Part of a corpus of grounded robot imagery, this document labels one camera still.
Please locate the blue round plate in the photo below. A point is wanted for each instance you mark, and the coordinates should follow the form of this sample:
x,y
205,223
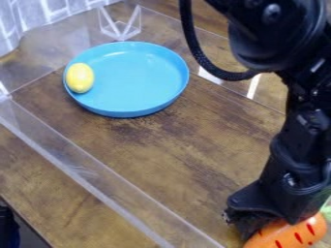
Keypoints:
x,y
141,77

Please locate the clear acrylic tray wall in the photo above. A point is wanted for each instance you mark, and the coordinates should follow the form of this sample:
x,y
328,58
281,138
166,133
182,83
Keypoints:
x,y
161,224

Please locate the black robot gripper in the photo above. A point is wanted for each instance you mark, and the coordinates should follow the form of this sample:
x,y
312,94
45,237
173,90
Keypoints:
x,y
289,193

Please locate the white lattice curtain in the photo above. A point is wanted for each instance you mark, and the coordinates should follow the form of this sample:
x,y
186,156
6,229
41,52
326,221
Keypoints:
x,y
22,15

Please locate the yellow toy lemon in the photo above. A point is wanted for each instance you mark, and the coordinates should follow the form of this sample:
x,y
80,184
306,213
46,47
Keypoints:
x,y
80,78

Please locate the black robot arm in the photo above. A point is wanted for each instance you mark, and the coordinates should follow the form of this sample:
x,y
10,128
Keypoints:
x,y
282,37

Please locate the orange toy carrot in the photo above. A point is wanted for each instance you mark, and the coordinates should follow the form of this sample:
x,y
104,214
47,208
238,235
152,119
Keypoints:
x,y
281,235

